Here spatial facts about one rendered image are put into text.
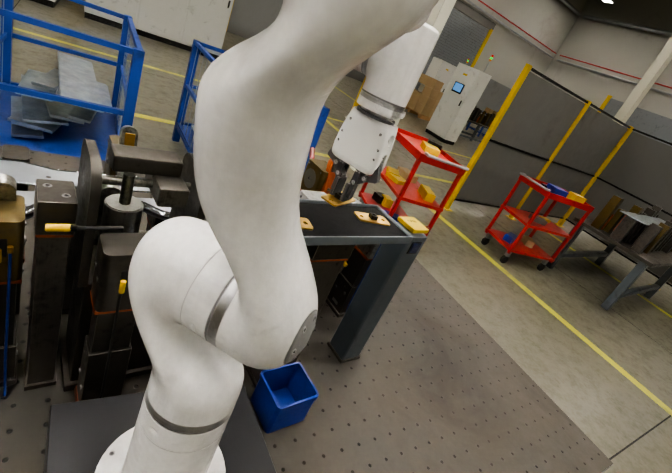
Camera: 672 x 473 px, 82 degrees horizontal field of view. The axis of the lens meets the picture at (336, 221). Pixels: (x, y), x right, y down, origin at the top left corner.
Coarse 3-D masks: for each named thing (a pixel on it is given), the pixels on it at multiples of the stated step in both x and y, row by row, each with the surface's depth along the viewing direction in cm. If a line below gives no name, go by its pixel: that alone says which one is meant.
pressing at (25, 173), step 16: (0, 160) 80; (16, 160) 83; (16, 176) 78; (32, 176) 80; (64, 176) 84; (16, 192) 74; (32, 192) 76; (144, 192) 92; (32, 208) 71; (144, 208) 86; (160, 208) 88
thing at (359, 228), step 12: (300, 204) 80; (312, 204) 82; (324, 204) 85; (300, 216) 75; (312, 216) 77; (324, 216) 79; (336, 216) 82; (348, 216) 84; (360, 216) 87; (384, 216) 92; (324, 228) 75; (336, 228) 77; (348, 228) 79; (360, 228) 81; (372, 228) 84; (384, 228) 86; (396, 228) 89
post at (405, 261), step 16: (400, 224) 98; (416, 240) 95; (384, 256) 99; (400, 256) 95; (368, 272) 103; (384, 272) 99; (400, 272) 100; (368, 288) 103; (384, 288) 100; (352, 304) 108; (368, 304) 103; (384, 304) 105; (352, 320) 108; (368, 320) 105; (336, 336) 112; (352, 336) 107; (368, 336) 111; (336, 352) 112; (352, 352) 111
